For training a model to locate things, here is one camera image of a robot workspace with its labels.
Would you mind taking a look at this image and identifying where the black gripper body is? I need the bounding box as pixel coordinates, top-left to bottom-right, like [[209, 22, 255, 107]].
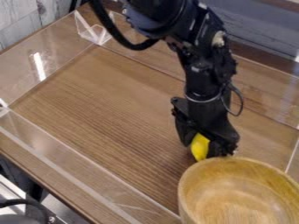
[[170, 94, 241, 156]]

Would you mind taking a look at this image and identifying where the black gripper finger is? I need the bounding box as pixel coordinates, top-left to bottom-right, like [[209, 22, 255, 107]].
[[175, 115, 198, 147], [207, 140, 237, 158]]

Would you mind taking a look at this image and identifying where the yellow lemon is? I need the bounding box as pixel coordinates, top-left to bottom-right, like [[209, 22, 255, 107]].
[[191, 133, 211, 161]]

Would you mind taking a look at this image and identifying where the brown wooden bowl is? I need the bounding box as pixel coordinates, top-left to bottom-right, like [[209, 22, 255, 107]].
[[178, 157, 299, 224]]

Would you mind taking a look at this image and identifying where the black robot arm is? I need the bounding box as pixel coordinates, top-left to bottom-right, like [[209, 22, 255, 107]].
[[90, 0, 242, 161]]

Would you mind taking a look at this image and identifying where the clear acrylic tray enclosure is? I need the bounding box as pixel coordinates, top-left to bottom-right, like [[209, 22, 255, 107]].
[[0, 7, 299, 224]]

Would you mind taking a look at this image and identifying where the black table frame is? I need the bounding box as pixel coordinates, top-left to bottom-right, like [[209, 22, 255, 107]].
[[0, 156, 91, 224]]

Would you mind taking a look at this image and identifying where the black cable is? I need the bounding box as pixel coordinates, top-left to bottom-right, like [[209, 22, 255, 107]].
[[0, 199, 50, 224]]

